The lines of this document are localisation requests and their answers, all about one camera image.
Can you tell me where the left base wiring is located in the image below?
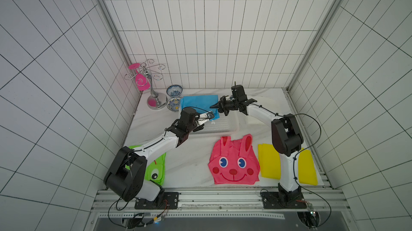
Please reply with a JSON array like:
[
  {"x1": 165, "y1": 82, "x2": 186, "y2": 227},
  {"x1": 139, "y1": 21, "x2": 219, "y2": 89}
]
[{"x1": 107, "y1": 198, "x2": 170, "y2": 229}]

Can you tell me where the blue raincoat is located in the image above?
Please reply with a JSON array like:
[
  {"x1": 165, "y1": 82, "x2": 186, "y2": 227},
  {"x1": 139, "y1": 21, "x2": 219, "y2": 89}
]
[{"x1": 180, "y1": 95, "x2": 220, "y2": 120}]

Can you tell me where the pink wine glass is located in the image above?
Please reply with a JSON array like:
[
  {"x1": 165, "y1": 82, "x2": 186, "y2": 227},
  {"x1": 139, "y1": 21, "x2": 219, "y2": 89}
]
[{"x1": 128, "y1": 63, "x2": 150, "y2": 91}]

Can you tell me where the white plastic basket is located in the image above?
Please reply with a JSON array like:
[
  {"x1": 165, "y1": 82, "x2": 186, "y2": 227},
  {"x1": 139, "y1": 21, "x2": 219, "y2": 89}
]
[{"x1": 192, "y1": 113, "x2": 239, "y2": 136}]

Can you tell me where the yellow folded raincoat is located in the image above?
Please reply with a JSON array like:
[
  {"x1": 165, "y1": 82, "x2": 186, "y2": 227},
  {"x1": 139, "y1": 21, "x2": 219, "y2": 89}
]
[{"x1": 258, "y1": 144, "x2": 320, "y2": 186}]

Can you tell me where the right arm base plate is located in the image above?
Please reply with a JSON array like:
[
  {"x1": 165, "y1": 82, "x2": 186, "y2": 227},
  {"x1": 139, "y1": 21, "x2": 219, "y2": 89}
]
[{"x1": 260, "y1": 189, "x2": 307, "y2": 210}]

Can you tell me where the pink bunny raincoat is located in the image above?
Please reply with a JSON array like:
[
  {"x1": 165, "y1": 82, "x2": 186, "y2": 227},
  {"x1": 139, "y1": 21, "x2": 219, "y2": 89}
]
[{"x1": 208, "y1": 134, "x2": 260, "y2": 185}]

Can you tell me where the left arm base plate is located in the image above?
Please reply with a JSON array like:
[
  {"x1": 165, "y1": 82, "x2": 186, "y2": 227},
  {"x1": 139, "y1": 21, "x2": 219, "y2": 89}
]
[{"x1": 135, "y1": 192, "x2": 180, "y2": 210}]

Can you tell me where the right base wiring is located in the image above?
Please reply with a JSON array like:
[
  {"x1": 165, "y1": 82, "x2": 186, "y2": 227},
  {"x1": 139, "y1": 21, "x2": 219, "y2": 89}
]
[{"x1": 297, "y1": 184, "x2": 332, "y2": 228}]

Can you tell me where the silver glass holder stand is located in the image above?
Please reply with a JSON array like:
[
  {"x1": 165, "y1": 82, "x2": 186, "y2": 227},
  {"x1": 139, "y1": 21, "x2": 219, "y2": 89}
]
[{"x1": 124, "y1": 59, "x2": 167, "y2": 110}]

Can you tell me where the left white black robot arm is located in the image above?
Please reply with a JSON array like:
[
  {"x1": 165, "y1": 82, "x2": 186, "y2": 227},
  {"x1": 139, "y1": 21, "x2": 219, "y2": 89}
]
[{"x1": 104, "y1": 107, "x2": 215, "y2": 202}]

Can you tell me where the base wiring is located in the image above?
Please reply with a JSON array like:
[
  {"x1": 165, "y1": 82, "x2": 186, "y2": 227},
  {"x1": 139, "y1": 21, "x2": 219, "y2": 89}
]
[
  {"x1": 297, "y1": 184, "x2": 332, "y2": 228},
  {"x1": 107, "y1": 198, "x2": 170, "y2": 229}
]

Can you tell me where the blue white bowl upper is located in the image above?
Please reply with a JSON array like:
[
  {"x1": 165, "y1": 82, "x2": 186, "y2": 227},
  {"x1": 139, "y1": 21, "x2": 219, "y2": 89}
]
[{"x1": 166, "y1": 85, "x2": 183, "y2": 98}]

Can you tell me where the blue white bowl lower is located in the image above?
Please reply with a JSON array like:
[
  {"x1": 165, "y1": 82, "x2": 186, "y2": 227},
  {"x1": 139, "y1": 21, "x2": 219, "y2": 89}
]
[{"x1": 167, "y1": 97, "x2": 181, "y2": 112}]

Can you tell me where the aluminium mounting rail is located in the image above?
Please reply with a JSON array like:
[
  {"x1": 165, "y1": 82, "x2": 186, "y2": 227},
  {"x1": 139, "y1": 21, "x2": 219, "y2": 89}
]
[{"x1": 91, "y1": 187, "x2": 350, "y2": 214}]

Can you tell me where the green frog folded raincoat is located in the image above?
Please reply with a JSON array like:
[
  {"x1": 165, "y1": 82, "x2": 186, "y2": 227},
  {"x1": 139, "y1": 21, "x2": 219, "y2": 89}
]
[{"x1": 145, "y1": 153, "x2": 166, "y2": 186}]

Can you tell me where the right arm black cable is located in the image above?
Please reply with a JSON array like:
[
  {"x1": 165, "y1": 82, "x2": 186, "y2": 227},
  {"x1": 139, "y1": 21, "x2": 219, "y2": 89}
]
[{"x1": 257, "y1": 103, "x2": 323, "y2": 183}]

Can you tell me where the blue white bowl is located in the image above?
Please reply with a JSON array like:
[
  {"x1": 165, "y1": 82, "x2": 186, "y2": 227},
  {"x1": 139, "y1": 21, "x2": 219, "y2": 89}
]
[
  {"x1": 166, "y1": 85, "x2": 183, "y2": 98},
  {"x1": 167, "y1": 97, "x2": 181, "y2": 112}
]

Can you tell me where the white folded raincoat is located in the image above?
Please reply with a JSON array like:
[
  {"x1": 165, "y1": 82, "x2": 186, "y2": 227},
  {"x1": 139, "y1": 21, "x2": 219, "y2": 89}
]
[{"x1": 239, "y1": 96, "x2": 288, "y2": 127}]

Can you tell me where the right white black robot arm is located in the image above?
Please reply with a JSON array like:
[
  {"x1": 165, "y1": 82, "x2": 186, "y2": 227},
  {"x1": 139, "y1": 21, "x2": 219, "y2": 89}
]
[{"x1": 211, "y1": 85, "x2": 304, "y2": 205}]

